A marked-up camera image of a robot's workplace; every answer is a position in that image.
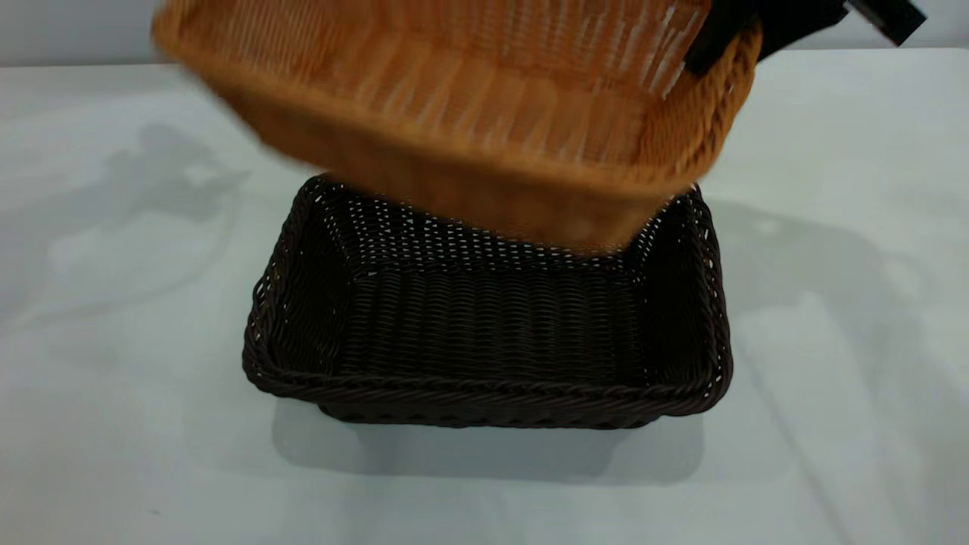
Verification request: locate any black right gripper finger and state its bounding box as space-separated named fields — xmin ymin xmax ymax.
xmin=684 ymin=0 xmax=761 ymax=76
xmin=756 ymin=0 xmax=850 ymax=63

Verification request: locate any black wicker basket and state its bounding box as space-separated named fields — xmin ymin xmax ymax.
xmin=242 ymin=174 xmax=734 ymax=431

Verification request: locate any orange wicker basket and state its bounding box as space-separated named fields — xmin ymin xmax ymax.
xmin=151 ymin=0 xmax=764 ymax=251

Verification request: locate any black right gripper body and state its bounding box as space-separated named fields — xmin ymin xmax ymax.
xmin=846 ymin=0 xmax=929 ymax=47

